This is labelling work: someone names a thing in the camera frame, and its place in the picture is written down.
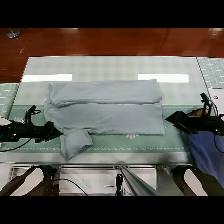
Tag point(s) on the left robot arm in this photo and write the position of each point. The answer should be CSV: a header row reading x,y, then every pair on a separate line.
x,y
13,130

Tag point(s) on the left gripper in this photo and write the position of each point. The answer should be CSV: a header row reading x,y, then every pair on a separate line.
x,y
45,131

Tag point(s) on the light grey T-shirt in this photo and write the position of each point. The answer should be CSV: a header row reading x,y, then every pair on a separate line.
x,y
106,110

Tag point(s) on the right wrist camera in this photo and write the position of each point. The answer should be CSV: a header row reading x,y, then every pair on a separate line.
x,y
204,98

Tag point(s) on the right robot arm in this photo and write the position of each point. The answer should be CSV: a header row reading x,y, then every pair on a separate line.
x,y
213,126

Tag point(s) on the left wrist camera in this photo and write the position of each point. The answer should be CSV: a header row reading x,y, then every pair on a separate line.
x,y
31,109

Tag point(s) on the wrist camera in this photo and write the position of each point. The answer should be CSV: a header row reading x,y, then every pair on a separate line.
x,y
31,109
204,98

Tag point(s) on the silver frame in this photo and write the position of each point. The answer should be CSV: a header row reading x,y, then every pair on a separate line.
x,y
140,185

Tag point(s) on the blue garment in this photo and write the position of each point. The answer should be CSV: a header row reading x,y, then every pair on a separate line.
x,y
206,150

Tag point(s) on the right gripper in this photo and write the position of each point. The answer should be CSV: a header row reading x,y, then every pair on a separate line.
x,y
183,121

